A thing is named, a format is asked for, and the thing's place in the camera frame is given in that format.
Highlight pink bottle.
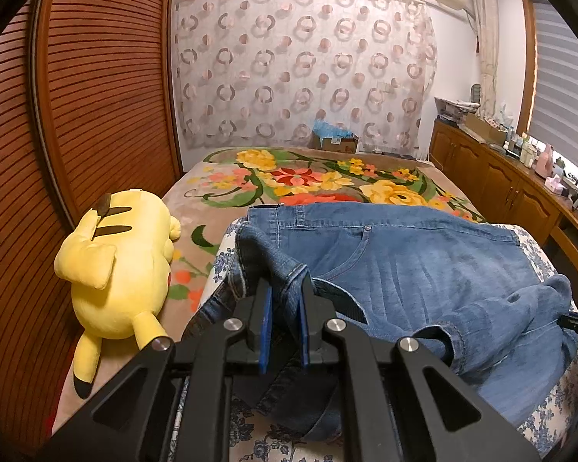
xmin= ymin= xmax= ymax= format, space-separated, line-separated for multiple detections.
xmin=534 ymin=144 xmax=554 ymax=176

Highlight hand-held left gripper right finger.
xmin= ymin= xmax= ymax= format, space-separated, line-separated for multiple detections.
xmin=299 ymin=278 xmax=543 ymax=462

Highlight white blue-flowered quilt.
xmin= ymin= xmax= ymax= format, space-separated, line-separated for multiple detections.
xmin=168 ymin=221 xmax=578 ymax=462

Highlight yellow plush toy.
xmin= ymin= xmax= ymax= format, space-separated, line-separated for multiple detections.
xmin=54 ymin=189 xmax=182 ymax=399

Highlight stack of papers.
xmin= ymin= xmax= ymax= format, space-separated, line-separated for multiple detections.
xmin=435 ymin=97 xmax=480 ymax=128

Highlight circle-patterned sheer curtain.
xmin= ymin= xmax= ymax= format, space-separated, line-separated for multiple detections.
xmin=172 ymin=0 xmax=438 ymax=151

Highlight grey window blind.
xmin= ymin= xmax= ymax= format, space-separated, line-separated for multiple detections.
xmin=530 ymin=0 xmax=578 ymax=164

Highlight wooden sideboard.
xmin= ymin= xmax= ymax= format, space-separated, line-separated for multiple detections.
xmin=430 ymin=120 xmax=578 ymax=309

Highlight beige window curtain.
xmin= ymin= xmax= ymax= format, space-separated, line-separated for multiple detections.
xmin=469 ymin=0 xmax=499 ymax=121

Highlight flat cardboard box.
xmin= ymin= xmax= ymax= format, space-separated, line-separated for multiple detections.
xmin=462 ymin=113 xmax=509 ymax=145

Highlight brown floral blanket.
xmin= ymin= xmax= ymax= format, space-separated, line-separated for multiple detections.
xmin=53 ymin=147 xmax=487 ymax=439

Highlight blue denim pants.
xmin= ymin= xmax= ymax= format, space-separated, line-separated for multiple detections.
xmin=180 ymin=203 xmax=578 ymax=444

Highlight wooden louvered wardrobe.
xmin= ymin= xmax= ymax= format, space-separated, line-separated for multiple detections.
xmin=0 ymin=0 xmax=183 ymax=444

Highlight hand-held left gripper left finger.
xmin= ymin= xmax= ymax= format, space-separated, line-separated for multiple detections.
xmin=39 ymin=276 xmax=275 ymax=462

